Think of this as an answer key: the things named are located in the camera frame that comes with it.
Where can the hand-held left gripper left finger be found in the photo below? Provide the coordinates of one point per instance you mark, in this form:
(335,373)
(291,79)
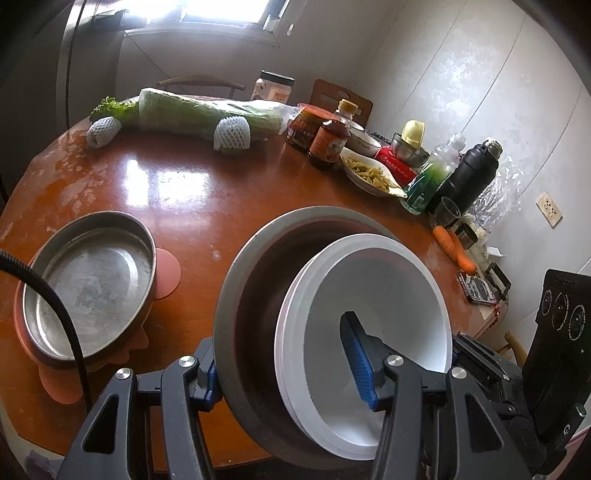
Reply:
(184,397)

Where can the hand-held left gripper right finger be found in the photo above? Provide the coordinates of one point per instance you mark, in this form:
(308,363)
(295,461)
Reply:
(358,369)

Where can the stainless steel bowl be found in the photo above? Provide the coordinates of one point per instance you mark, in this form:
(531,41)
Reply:
(254,323)

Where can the round steel pan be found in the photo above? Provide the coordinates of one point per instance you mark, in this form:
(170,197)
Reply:
(92,290)

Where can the dark flat device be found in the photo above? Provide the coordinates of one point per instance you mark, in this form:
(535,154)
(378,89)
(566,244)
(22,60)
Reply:
(475,288)

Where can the small white paper box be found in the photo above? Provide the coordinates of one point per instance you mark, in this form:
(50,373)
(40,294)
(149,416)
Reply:
(495,251)

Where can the carrot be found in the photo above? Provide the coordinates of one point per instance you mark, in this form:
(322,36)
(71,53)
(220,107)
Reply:
(455,249)

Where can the small steel cup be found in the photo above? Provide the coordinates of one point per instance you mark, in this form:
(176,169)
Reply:
(466,235)

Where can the clear plastic bag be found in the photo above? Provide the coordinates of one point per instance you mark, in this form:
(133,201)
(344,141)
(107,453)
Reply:
(503,189)

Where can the clear glass cup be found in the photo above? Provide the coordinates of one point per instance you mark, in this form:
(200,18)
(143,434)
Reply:
(445,213)

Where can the white dish of food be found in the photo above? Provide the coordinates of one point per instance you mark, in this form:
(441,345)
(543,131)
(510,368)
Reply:
(369,175)

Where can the black thermos flask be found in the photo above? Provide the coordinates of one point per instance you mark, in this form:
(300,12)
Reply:
(466,177)

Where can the green liquid plastic bottle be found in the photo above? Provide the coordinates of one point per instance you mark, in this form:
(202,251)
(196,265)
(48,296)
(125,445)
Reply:
(427,182)

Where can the red packet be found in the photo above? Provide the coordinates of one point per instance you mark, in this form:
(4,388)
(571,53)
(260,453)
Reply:
(397,166)

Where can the white ceramic bowl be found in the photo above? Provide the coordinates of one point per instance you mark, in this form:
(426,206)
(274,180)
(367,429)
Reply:
(364,143)

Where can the brown sauce bottle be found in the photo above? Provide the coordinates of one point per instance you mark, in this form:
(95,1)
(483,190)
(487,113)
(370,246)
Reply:
(330,143)

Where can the yellow plastic cup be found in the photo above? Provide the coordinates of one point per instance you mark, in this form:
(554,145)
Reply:
(412,133)

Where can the red-lidded sauce jar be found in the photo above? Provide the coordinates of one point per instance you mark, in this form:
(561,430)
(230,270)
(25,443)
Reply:
(302,131)

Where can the fruit in white foam net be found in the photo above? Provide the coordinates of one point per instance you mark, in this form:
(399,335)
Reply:
(104,133)
(232,134)

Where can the wooden chair with slotted back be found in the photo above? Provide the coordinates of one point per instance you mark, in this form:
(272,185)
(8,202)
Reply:
(328,94)

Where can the napa cabbage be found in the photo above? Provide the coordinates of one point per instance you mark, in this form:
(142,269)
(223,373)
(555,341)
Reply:
(198,113)

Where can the jar with black lid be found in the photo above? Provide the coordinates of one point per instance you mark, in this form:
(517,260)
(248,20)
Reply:
(274,87)

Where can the green leaf lettuce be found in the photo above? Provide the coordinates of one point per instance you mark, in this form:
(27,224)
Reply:
(113,110)

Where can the grey refrigerator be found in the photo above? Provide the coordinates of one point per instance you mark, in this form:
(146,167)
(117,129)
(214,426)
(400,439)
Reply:
(46,55)

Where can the window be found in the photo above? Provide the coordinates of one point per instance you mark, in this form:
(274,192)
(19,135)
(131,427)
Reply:
(207,11)

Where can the wall socket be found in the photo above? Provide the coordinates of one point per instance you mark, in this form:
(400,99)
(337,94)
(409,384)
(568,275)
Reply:
(549,208)

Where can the wooden chair with curved rail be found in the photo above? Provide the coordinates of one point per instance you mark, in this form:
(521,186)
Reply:
(198,84)

